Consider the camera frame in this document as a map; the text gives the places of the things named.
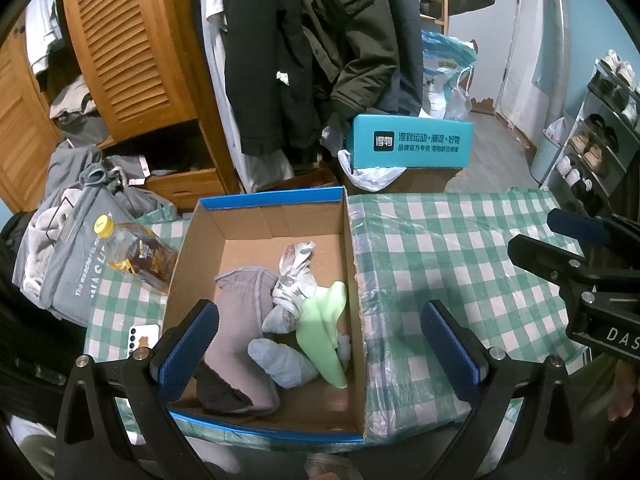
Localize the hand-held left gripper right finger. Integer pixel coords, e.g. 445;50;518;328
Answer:
420;300;586;480

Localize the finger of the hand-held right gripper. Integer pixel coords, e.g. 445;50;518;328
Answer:
546;208;626;251
507;234;606;306

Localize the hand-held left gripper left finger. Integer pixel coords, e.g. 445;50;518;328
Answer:
55;299;221;480

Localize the dark grey sock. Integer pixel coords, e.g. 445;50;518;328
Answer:
194;360;253;413

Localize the grey-brown sock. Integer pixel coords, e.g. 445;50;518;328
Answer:
214;267;282;417

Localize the blue-rimmed cardboard box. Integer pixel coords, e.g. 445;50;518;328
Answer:
164;186;368;443

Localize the light green sock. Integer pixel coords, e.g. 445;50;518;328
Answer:
295;280;349;389

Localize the person's right hand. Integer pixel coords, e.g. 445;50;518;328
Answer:
606;360;640;423

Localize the white smartphone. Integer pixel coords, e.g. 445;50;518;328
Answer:
129;324;161;356

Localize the shoe rack with shoes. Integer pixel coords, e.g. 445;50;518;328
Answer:
557;50;640;201

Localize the light blue trash bin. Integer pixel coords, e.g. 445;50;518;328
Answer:
530;117;576;183

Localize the green checkered tablecloth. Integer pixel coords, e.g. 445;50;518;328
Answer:
85;187;596;448

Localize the yellow-capped plastic bottle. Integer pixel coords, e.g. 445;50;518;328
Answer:
95;214;179;293

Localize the grey tote bag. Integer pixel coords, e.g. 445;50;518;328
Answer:
40;195;176;326

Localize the brown cardboard box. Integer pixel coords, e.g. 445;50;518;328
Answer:
395;166;463;193

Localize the wooden drawer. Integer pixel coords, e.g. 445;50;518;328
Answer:
145;167;226;211

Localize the teal shoe box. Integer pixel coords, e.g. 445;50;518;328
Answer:
350;114;474;170

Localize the light grey cloth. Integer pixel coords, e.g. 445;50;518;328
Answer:
20;205;83;296

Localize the white door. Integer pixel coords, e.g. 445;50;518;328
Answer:
497;0;571;126

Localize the blue and white plastic bag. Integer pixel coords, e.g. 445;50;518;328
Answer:
420;30;478;120

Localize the grey hoodie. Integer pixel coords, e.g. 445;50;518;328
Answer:
47;142;151;211

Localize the dark blue hanging coat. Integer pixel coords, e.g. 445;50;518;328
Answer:
375;0;426;116

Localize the grey clothes pile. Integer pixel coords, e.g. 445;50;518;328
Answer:
47;75;108;148

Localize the black hanging jacket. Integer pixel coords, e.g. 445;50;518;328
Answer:
225;0;326;158

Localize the olive green hanging jacket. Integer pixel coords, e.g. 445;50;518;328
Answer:
292;0;401;126

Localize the wooden louvered wardrobe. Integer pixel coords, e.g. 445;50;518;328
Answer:
0;0;241;213

